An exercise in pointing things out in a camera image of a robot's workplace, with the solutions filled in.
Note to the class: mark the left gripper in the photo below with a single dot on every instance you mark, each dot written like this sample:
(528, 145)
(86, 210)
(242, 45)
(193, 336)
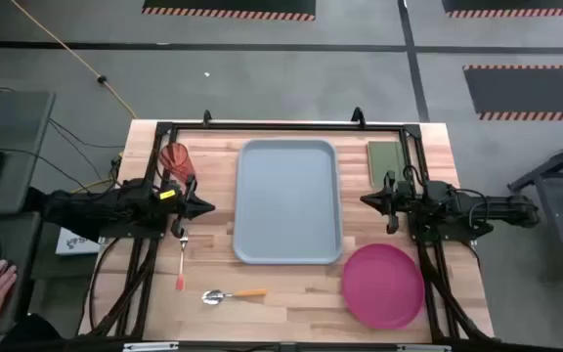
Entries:
(184, 227)

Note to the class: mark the dark grey metal cart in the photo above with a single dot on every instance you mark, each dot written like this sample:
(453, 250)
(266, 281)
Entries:
(555, 195)

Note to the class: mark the black frame clamp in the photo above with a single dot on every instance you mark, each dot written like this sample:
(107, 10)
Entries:
(206, 117)
(358, 116)

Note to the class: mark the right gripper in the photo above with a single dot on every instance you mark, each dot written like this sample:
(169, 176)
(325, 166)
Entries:
(391, 205)

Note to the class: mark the pink plastic plate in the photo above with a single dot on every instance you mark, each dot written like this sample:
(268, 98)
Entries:
(384, 286)

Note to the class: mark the black hazard-striped floor mat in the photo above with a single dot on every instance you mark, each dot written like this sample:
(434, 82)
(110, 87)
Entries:
(531, 93)
(516, 5)
(228, 6)

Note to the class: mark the black metal rig frame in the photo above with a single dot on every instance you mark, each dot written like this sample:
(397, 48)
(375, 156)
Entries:
(286, 127)

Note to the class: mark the white printed box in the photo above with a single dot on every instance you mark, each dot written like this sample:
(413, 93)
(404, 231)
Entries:
(73, 242)

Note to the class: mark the grey plastic tray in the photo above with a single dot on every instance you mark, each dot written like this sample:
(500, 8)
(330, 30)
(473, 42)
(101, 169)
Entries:
(286, 200)

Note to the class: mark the silver metal bracket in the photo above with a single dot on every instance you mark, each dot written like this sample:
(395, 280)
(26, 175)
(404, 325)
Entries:
(149, 347)
(423, 348)

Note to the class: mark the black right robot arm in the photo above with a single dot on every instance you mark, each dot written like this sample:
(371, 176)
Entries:
(506, 210)

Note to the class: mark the grey side desk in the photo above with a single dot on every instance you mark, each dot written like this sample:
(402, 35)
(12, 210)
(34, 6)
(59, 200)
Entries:
(17, 137)

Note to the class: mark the green notebook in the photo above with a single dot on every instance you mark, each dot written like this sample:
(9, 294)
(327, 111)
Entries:
(381, 163)

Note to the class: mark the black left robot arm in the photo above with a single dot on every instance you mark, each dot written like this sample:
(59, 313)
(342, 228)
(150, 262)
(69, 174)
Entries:
(115, 205)

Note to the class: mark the red faceted plastic cup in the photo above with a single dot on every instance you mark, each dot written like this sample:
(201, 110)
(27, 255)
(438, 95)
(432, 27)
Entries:
(176, 161)

